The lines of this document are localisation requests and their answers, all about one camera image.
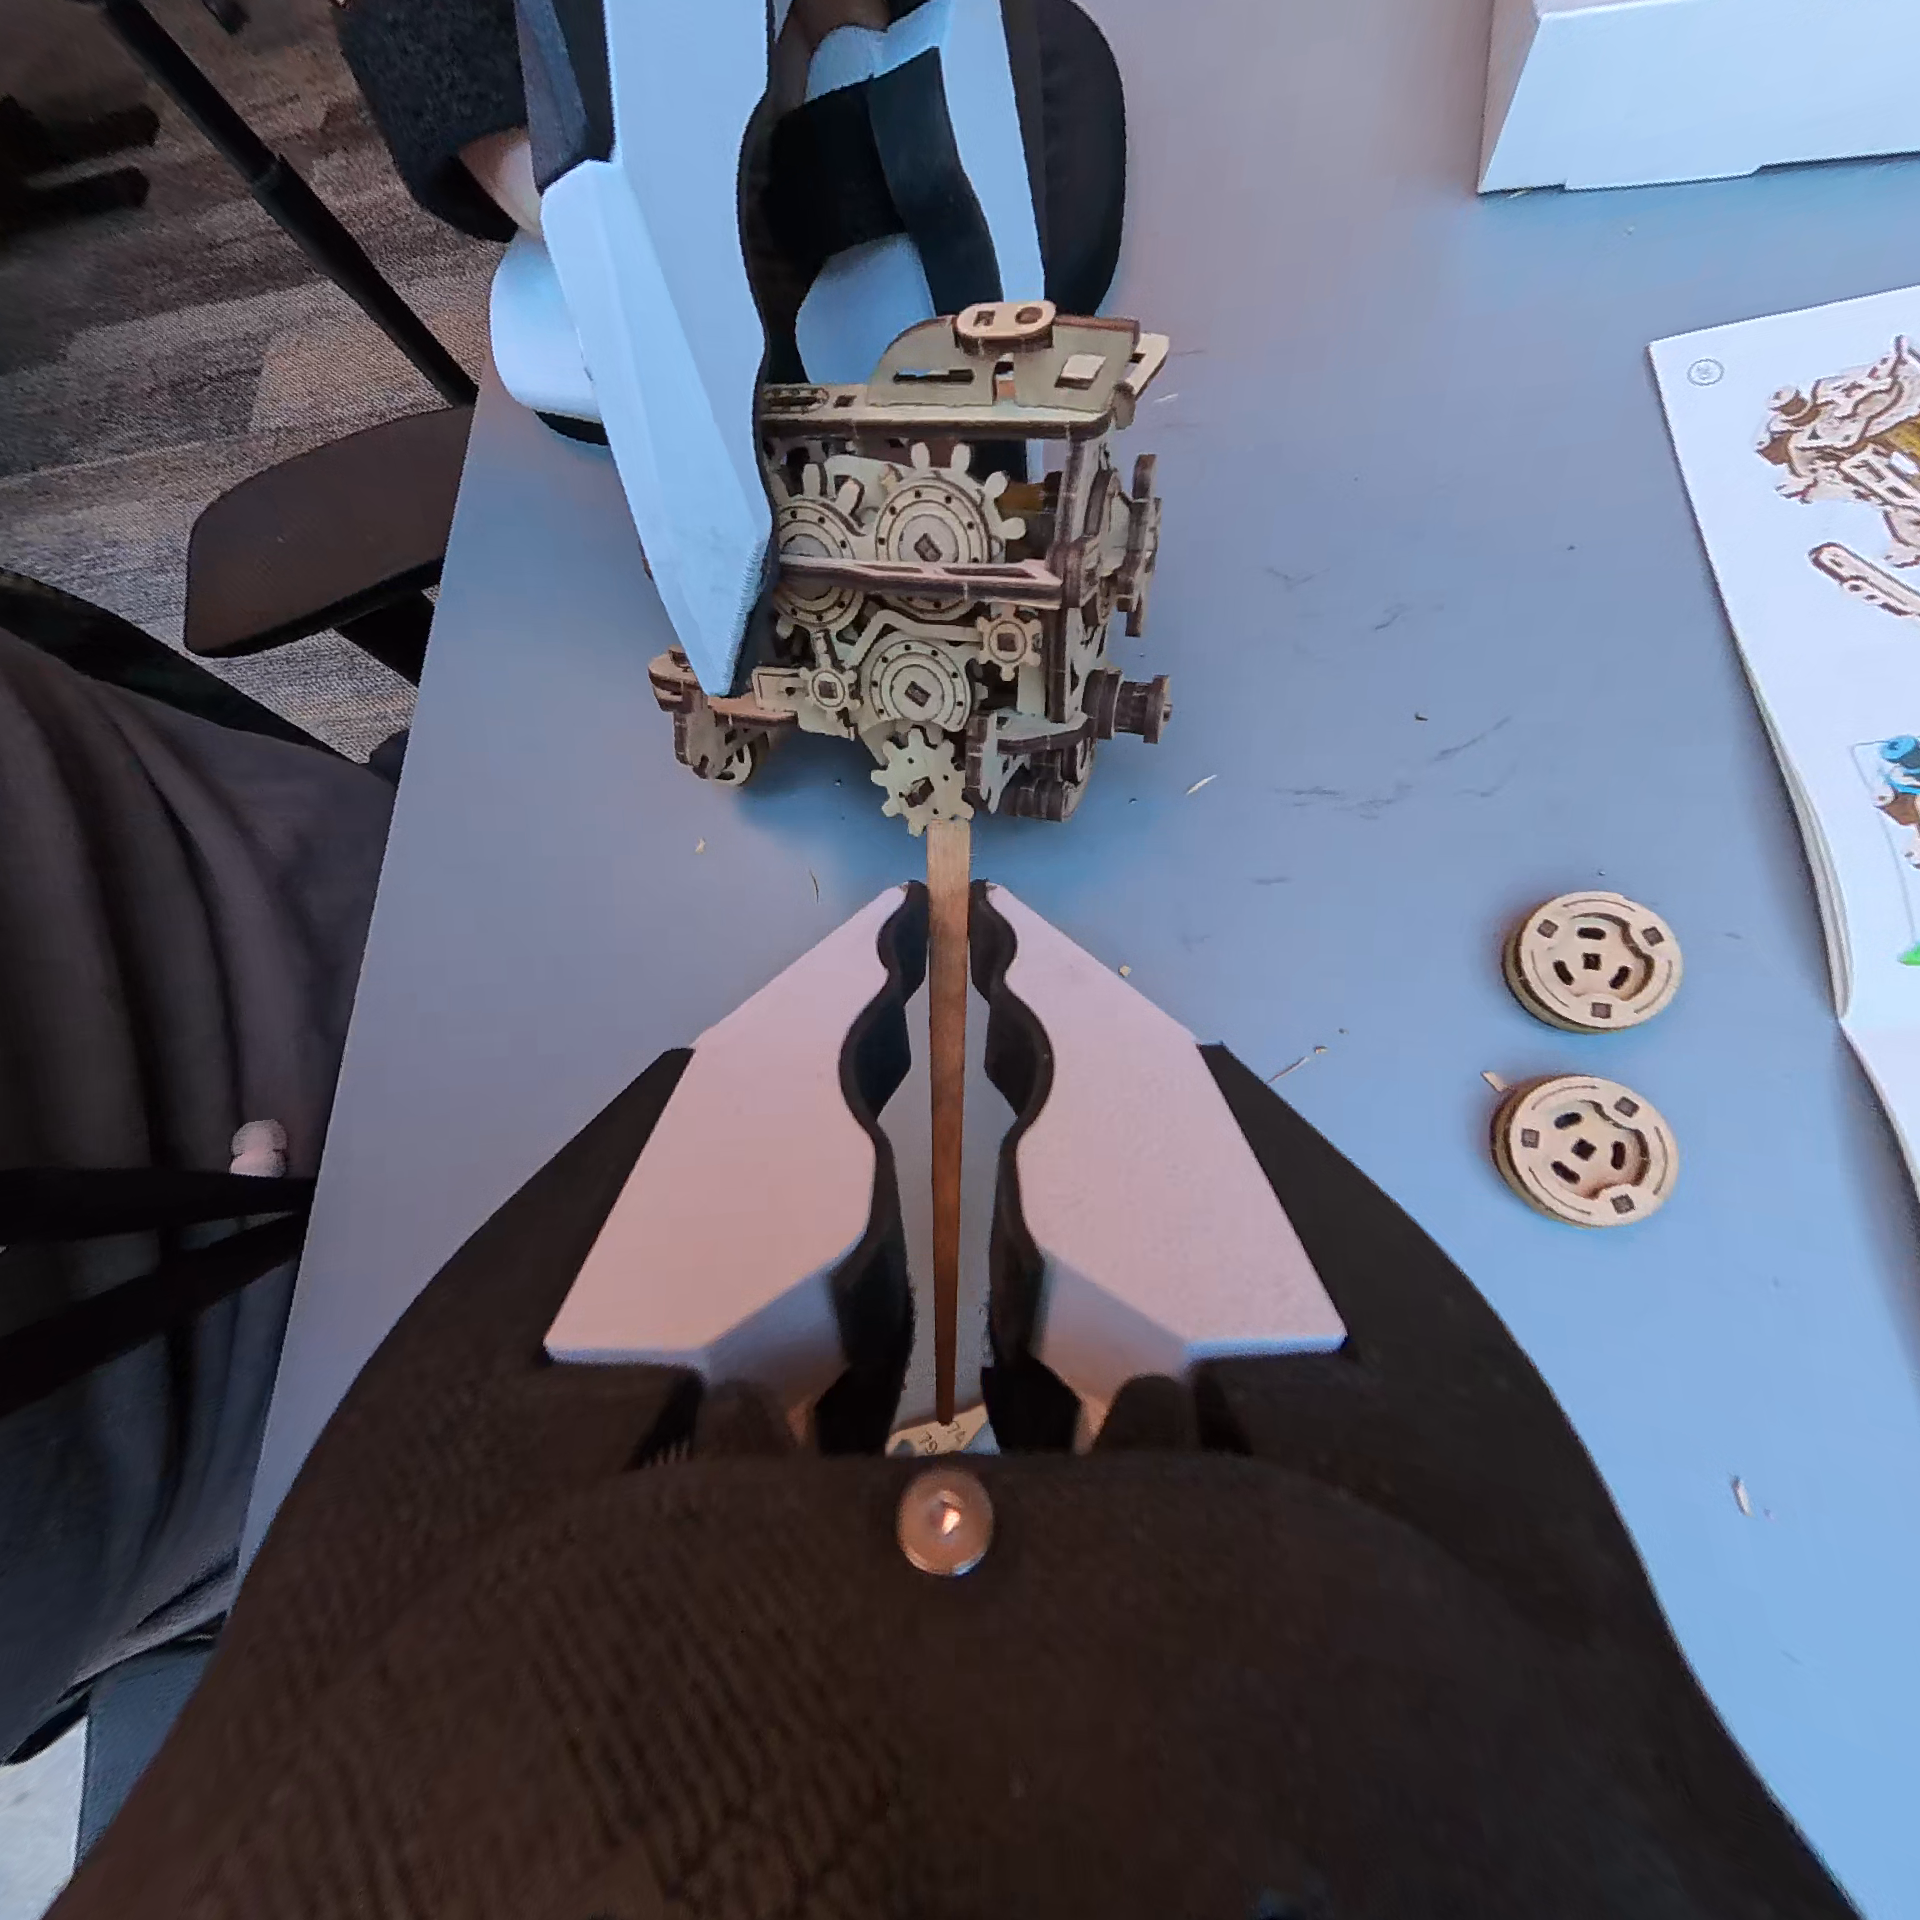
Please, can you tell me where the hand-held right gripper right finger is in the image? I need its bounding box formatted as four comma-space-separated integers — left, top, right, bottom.
968, 882, 1346, 1454

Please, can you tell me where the person's grey clothing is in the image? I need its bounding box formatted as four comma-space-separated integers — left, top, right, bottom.
0, 568, 407, 1765

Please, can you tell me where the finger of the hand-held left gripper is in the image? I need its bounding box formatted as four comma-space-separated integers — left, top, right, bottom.
743, 0, 1058, 396
488, 0, 778, 702

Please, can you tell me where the person's left hand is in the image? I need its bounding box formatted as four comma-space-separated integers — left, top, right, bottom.
458, 128, 547, 242

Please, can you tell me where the white cardboard box tray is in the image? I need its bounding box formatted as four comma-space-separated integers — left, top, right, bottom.
1477, 0, 1920, 197

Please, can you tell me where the illustrated instruction booklet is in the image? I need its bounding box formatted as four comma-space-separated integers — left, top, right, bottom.
1649, 280, 1920, 1201

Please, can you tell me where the black office chair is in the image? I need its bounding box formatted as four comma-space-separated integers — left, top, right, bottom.
106, 0, 482, 684

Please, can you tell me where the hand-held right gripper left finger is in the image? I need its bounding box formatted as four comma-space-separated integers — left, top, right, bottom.
545, 882, 924, 1454

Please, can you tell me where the black strap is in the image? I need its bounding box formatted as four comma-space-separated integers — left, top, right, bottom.
0, 1168, 320, 1420

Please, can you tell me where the thin wooden stick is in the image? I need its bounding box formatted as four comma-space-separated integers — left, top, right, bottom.
927, 816, 977, 1424

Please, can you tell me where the round wooden wheel disc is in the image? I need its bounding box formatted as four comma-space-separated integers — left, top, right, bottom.
1504, 890, 1685, 1033
1488, 1072, 1682, 1230

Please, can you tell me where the wooden mechanical gear model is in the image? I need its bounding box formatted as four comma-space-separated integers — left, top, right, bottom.
647, 298, 1176, 833

